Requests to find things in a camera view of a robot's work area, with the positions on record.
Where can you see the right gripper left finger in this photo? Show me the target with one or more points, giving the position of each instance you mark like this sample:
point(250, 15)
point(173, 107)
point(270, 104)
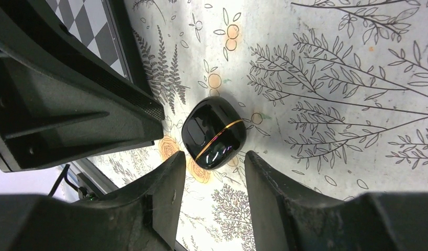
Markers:
point(142, 215)

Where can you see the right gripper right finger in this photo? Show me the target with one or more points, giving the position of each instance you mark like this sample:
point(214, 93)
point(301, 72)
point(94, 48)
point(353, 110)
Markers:
point(287, 215)

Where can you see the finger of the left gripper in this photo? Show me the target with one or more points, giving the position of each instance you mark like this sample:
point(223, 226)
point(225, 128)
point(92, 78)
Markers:
point(59, 102)

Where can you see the black earbud charging case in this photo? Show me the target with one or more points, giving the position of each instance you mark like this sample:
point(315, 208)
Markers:
point(213, 133)

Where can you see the black white checkerboard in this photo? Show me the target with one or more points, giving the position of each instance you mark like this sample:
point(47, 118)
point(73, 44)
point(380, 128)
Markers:
point(92, 23)

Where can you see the floral patterned table mat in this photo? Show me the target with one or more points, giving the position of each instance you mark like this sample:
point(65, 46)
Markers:
point(334, 94)

